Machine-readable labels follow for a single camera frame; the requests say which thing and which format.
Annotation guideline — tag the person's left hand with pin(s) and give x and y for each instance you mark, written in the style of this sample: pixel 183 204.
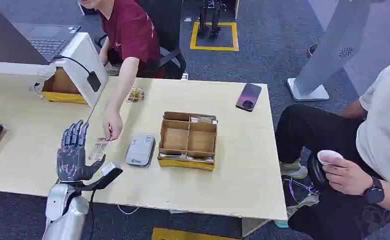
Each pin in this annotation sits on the person's left hand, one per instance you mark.
pixel 112 122
pixel 345 177

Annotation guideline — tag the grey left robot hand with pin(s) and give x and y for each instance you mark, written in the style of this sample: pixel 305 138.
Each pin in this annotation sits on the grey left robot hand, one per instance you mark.
pixel 70 162

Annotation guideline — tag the black and white hand controller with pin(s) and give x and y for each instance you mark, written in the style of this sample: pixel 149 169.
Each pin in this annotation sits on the black and white hand controller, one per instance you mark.
pixel 317 172

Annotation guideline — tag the clear sleeved card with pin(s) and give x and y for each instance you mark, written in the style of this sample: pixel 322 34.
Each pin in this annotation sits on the clear sleeved card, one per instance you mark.
pixel 97 150

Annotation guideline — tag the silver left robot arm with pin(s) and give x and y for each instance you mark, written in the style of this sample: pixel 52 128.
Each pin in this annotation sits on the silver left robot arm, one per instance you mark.
pixel 65 215

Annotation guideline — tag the black wristwatch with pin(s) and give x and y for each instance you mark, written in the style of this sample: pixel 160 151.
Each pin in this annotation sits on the black wristwatch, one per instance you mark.
pixel 374 192

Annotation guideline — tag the wrapped card packet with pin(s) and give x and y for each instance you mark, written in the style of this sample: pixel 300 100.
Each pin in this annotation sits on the wrapped card packet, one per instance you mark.
pixel 135 95

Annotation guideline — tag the grey card reader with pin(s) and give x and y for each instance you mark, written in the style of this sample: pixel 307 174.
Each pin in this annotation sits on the grey card reader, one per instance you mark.
pixel 140 150

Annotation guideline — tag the pale sports shoe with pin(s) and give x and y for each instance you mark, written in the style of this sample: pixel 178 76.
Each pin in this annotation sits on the pale sports shoe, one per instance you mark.
pixel 293 169
pixel 302 203

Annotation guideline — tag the person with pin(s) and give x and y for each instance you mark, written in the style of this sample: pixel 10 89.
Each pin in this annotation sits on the person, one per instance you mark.
pixel 313 132
pixel 132 30

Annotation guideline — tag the cardboard box with yellow edge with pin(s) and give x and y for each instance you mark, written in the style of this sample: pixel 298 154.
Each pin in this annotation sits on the cardboard box with yellow edge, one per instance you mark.
pixel 60 89

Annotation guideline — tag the wooden divided card box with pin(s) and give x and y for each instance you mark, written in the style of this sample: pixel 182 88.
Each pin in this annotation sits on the wooden divided card box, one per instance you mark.
pixel 188 140

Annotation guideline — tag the card stack in box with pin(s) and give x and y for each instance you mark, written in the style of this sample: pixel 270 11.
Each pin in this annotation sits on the card stack in box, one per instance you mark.
pixel 185 158
pixel 203 120

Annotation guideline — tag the black office chair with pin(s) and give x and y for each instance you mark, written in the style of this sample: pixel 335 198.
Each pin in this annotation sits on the black office chair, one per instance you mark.
pixel 170 61

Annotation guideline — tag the white desk leg panel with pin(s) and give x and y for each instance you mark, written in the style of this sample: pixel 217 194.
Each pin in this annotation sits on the white desk leg panel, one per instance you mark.
pixel 254 227

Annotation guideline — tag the dark laptop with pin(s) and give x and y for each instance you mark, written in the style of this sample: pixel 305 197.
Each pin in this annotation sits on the dark laptop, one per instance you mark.
pixel 46 41

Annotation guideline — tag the purple smartphone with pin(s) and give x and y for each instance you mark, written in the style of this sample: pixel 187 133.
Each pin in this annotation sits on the purple smartphone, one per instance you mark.
pixel 248 96

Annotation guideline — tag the white floor stand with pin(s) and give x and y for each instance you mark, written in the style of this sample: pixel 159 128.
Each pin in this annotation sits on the white floor stand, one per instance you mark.
pixel 327 49

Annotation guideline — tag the yellow floor tape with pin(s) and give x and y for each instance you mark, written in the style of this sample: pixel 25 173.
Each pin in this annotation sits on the yellow floor tape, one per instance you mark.
pixel 188 234

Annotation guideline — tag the black standing robot legs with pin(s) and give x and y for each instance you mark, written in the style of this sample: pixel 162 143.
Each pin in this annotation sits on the black standing robot legs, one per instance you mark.
pixel 211 20

